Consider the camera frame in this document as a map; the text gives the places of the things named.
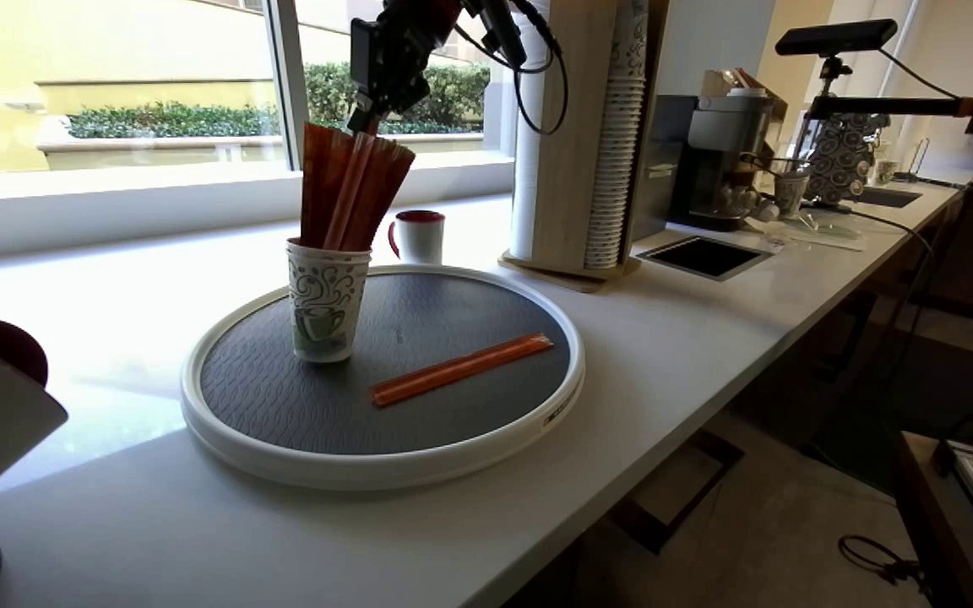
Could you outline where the small white red mug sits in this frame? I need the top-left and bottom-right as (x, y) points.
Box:
(389, 209), (445, 265)

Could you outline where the bunch of orange packets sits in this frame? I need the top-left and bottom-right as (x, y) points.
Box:
(297, 124), (416, 249)

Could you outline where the wooden cup dispenser stand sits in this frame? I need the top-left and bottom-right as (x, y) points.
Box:
(506, 0), (668, 281)

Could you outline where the round grey white tray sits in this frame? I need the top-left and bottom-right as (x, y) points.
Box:
(184, 267), (586, 491)

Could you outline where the black camera on stand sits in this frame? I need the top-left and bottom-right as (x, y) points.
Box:
(773, 17), (973, 137)

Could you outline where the coffee machine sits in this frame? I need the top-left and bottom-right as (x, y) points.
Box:
(627, 69), (786, 239)

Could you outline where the orange packet lying on tray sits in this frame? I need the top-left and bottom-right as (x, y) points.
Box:
(373, 335), (554, 408)

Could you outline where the patterned paper coffee cup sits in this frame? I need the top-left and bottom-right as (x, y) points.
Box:
(288, 239), (373, 364)

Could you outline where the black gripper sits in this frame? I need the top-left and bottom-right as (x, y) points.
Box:
(349, 0), (458, 137)

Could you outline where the glass jar on counter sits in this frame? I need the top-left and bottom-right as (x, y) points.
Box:
(799, 115), (872, 205)

